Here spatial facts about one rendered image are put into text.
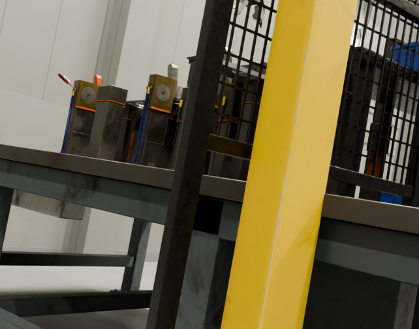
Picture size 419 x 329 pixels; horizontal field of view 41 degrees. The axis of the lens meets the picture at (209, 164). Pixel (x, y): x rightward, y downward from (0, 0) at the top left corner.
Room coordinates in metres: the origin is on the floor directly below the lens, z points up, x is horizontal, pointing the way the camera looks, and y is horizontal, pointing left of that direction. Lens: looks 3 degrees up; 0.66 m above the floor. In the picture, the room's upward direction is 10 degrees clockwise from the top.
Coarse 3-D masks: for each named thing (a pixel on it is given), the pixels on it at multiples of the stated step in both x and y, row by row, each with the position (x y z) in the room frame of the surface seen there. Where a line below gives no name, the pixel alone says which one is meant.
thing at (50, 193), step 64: (0, 192) 1.67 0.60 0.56; (64, 192) 1.43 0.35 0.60; (128, 192) 1.29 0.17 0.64; (0, 256) 1.71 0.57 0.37; (64, 256) 2.87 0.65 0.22; (128, 256) 3.25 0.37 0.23; (192, 256) 1.15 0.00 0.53; (320, 256) 0.98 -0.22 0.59; (384, 256) 0.91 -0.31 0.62; (0, 320) 1.55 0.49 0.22; (192, 320) 1.14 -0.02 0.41; (320, 320) 1.23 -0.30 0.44; (384, 320) 1.15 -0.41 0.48
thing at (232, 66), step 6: (192, 60) 1.43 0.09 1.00; (222, 66) 1.44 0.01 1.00; (228, 66) 1.38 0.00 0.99; (234, 66) 1.39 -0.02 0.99; (240, 66) 1.40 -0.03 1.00; (222, 72) 1.49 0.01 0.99; (228, 72) 1.50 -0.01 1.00; (234, 72) 1.49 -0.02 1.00; (240, 72) 1.48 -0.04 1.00; (246, 72) 1.42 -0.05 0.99; (252, 72) 1.43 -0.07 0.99; (240, 78) 1.53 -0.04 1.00; (252, 78) 1.52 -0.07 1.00; (264, 78) 1.45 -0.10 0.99
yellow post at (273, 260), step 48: (288, 0) 0.94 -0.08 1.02; (336, 0) 0.91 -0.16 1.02; (288, 48) 0.92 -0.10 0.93; (336, 48) 0.92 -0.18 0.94; (288, 96) 0.91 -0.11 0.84; (336, 96) 0.93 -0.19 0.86; (288, 144) 0.89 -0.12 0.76; (288, 192) 0.89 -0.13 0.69; (240, 240) 0.95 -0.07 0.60; (288, 240) 0.90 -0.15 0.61; (240, 288) 0.94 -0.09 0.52; (288, 288) 0.91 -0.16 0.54
